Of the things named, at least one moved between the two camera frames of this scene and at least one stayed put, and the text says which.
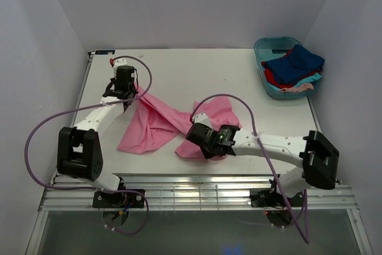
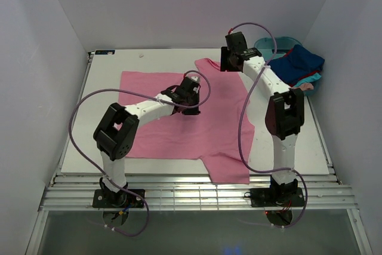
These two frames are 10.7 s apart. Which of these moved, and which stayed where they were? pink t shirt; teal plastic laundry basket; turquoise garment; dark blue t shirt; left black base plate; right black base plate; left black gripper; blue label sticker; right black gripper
Moved: left black gripper; right black gripper; pink t shirt
Stayed: dark blue t shirt; left black base plate; teal plastic laundry basket; blue label sticker; right black base plate; turquoise garment
